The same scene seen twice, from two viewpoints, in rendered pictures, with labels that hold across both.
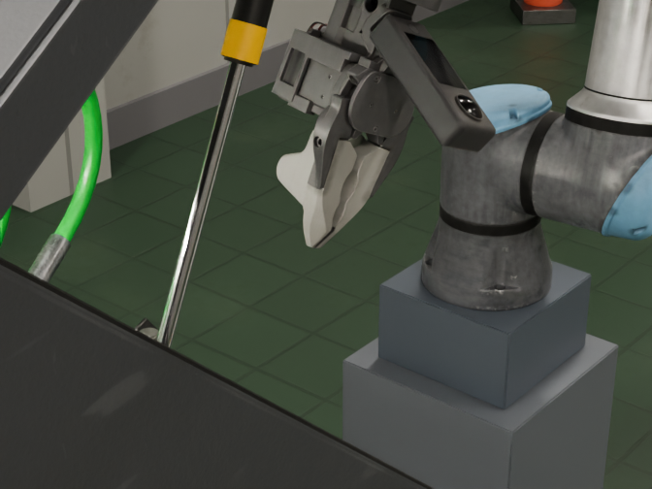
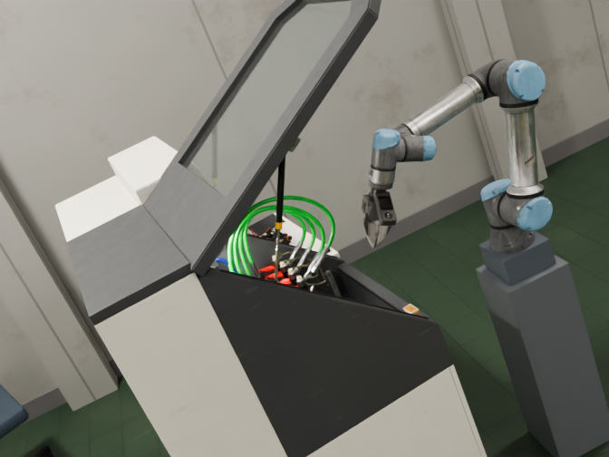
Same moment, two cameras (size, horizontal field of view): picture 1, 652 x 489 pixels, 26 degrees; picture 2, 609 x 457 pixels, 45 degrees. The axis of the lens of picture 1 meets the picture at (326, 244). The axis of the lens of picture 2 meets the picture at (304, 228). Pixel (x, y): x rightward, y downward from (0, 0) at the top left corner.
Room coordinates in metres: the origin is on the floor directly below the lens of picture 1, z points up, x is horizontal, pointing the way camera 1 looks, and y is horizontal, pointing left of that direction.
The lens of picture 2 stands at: (-0.63, -1.27, 2.18)
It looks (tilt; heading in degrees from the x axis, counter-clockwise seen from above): 22 degrees down; 44
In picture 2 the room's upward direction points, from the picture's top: 23 degrees counter-clockwise
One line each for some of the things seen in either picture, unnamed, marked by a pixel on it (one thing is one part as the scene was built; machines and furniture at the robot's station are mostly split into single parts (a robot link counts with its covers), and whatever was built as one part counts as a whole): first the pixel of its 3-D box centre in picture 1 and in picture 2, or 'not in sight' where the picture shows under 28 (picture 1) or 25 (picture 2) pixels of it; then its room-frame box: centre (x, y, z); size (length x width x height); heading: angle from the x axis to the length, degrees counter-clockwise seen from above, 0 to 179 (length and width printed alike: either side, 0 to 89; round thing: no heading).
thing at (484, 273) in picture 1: (488, 241); (509, 229); (1.45, -0.19, 0.95); 0.15 x 0.15 x 0.10
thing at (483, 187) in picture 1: (500, 148); (501, 200); (1.45, -0.19, 1.07); 0.13 x 0.12 x 0.14; 57
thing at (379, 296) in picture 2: not in sight; (386, 308); (1.09, 0.15, 0.87); 0.62 x 0.04 x 0.16; 58
